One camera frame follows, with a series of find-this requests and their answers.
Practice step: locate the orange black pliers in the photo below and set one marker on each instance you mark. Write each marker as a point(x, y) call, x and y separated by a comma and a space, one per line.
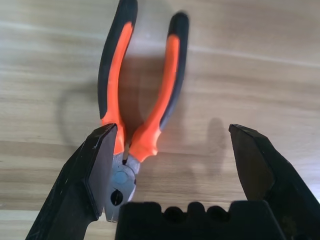
point(147, 135)

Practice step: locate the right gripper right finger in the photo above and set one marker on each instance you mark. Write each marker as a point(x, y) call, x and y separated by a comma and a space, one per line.
point(265, 170)

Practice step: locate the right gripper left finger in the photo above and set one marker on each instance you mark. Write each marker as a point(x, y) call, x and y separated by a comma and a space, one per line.
point(85, 175)

